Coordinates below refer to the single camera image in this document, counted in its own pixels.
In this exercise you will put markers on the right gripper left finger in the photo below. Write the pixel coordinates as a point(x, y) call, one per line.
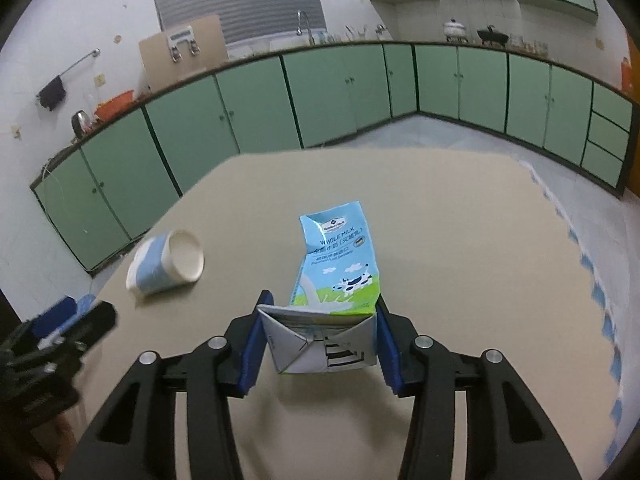
point(133, 434)

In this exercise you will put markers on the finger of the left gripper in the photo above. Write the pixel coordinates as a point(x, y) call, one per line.
point(58, 318)

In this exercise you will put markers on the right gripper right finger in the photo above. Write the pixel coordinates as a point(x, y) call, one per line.
point(508, 433)

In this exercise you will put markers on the blue white paper cup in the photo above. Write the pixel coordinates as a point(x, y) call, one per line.
point(165, 262)

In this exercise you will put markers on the blue milk carton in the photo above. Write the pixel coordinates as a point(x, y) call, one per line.
point(330, 323)

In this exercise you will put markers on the green lower kitchen cabinets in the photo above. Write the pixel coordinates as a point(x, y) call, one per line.
point(105, 191)

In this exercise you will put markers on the beige tablecloth with blue trim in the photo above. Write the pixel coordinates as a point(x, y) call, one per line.
point(468, 246)

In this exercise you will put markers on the steel electric kettle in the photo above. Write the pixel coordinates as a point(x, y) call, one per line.
point(81, 124)

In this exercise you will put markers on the orange plastic basket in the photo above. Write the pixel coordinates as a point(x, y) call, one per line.
point(109, 109)

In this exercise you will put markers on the brown water dispenser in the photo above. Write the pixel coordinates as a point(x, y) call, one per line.
point(183, 51)

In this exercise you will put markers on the orange thermos flask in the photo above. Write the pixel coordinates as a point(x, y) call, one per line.
point(628, 74)

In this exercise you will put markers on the chrome sink faucet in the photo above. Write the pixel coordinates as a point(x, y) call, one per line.
point(304, 28)

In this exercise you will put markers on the black wok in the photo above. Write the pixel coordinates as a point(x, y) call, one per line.
point(490, 36)

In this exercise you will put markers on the white cooking pot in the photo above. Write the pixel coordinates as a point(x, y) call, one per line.
point(454, 31)

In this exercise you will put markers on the dark towel on rail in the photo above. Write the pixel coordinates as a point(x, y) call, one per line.
point(52, 94)

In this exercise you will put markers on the chrome towel rail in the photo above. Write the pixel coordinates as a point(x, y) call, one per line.
point(70, 70)

